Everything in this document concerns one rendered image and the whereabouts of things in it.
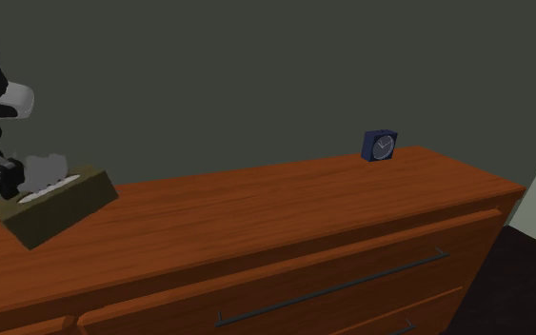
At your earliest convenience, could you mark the blue square alarm clock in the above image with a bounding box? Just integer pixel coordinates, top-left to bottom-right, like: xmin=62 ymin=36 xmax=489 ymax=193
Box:
xmin=361 ymin=128 xmax=399 ymax=163

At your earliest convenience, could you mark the brown wooden chest of drawers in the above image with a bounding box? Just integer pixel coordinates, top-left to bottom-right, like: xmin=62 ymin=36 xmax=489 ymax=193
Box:
xmin=0 ymin=145 xmax=527 ymax=335

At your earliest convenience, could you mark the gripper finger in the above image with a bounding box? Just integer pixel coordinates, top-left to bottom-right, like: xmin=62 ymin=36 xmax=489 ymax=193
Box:
xmin=0 ymin=150 xmax=26 ymax=201

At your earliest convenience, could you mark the olive tissue box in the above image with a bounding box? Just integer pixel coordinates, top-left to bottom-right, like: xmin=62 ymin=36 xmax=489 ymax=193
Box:
xmin=0 ymin=152 xmax=121 ymax=251

